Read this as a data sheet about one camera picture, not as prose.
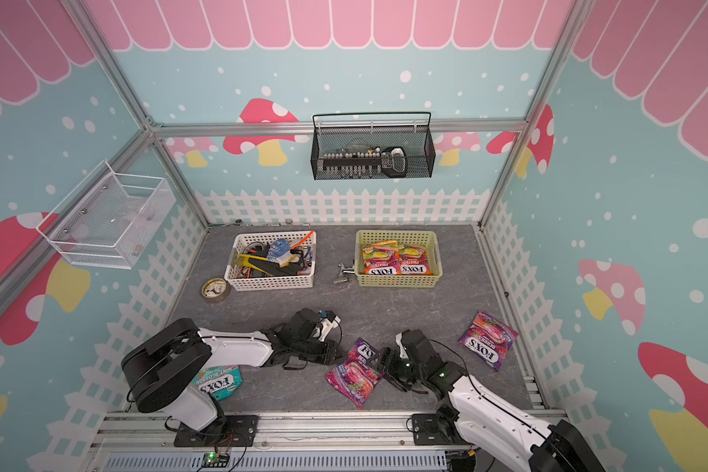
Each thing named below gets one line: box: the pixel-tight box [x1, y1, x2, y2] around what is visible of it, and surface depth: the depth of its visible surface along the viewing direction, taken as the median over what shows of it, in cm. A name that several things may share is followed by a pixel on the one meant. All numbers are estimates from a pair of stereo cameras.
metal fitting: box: [332, 262, 355, 285], surface depth 107 cm
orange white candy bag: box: [396, 244, 432, 276], surface depth 108 cm
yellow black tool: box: [234, 254, 305, 277], surface depth 100 cm
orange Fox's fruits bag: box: [361, 239, 403, 276], surface depth 105 cm
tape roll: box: [200, 277, 232, 303], surface depth 102 cm
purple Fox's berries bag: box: [324, 337, 384, 410], surface depth 83 cm
